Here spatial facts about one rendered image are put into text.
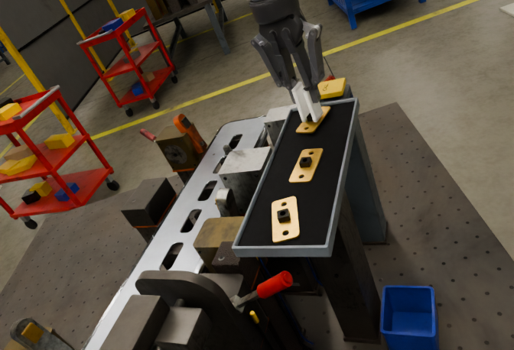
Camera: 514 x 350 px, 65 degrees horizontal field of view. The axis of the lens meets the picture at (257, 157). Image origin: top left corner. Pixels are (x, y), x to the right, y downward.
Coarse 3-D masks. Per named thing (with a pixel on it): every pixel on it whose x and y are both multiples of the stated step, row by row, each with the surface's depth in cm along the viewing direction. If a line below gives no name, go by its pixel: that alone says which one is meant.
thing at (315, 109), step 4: (304, 92) 71; (308, 92) 71; (304, 96) 71; (308, 96) 71; (308, 100) 72; (308, 104) 72; (312, 104) 72; (316, 104) 73; (312, 108) 72; (316, 108) 73; (320, 108) 75; (312, 112) 73; (316, 112) 74; (320, 112) 75; (312, 116) 74; (316, 116) 74; (320, 116) 75; (316, 120) 74
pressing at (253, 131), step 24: (240, 120) 126; (216, 144) 118; (240, 144) 113; (192, 192) 102; (216, 192) 98; (168, 216) 98; (216, 216) 91; (168, 240) 90; (192, 240) 87; (144, 264) 86; (192, 264) 81; (120, 288) 84; (120, 312) 78; (96, 336) 75
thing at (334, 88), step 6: (342, 78) 87; (318, 84) 89; (324, 84) 88; (330, 84) 87; (336, 84) 86; (342, 84) 85; (324, 90) 85; (330, 90) 84; (336, 90) 84; (342, 90) 83; (324, 96) 84; (330, 96) 84; (336, 96) 84
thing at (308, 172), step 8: (304, 152) 69; (312, 152) 69; (320, 152) 67; (304, 160) 66; (312, 160) 66; (296, 168) 66; (304, 168) 65; (312, 168) 65; (296, 176) 65; (304, 176) 64; (312, 176) 63
